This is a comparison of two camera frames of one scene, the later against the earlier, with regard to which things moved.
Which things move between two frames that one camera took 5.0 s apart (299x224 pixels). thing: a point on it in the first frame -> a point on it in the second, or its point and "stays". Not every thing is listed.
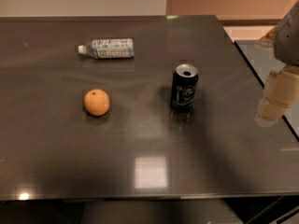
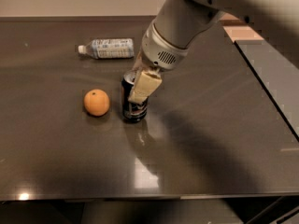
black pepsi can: [183, 87] -> [134, 112]
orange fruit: [96, 102] stays
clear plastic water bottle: [108, 49] stays
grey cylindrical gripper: [288, 42] -> [154, 53]
